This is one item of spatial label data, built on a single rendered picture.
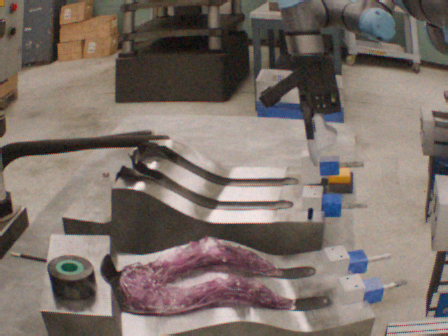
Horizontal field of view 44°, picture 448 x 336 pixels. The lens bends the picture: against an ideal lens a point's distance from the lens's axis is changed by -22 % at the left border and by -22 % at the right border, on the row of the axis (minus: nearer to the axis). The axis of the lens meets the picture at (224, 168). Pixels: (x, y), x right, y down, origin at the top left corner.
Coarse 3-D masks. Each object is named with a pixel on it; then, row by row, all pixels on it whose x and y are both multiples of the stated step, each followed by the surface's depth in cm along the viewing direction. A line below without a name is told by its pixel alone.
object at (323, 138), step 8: (312, 120) 123; (320, 120) 123; (320, 128) 123; (320, 136) 123; (328, 136) 123; (312, 144) 123; (320, 144) 123; (328, 144) 123; (312, 152) 123; (312, 160) 124
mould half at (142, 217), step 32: (160, 160) 130; (192, 160) 135; (96, 192) 134; (128, 192) 117; (160, 192) 118; (224, 192) 128; (256, 192) 127; (288, 192) 125; (64, 224) 123; (96, 224) 121; (128, 224) 119; (160, 224) 118; (192, 224) 117; (224, 224) 116; (256, 224) 115; (288, 224) 114; (320, 224) 113
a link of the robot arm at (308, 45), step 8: (288, 40) 121; (296, 40) 120; (304, 40) 119; (312, 40) 119; (320, 40) 121; (288, 48) 123; (296, 48) 120; (304, 48) 120; (312, 48) 120; (320, 48) 120
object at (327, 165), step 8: (304, 152) 128; (304, 160) 126; (320, 160) 127; (328, 160) 126; (336, 160) 125; (304, 168) 126; (312, 168) 126; (320, 168) 126; (328, 168) 125; (336, 168) 125; (304, 176) 126; (312, 176) 126; (320, 176) 126; (304, 184) 127; (312, 184) 127
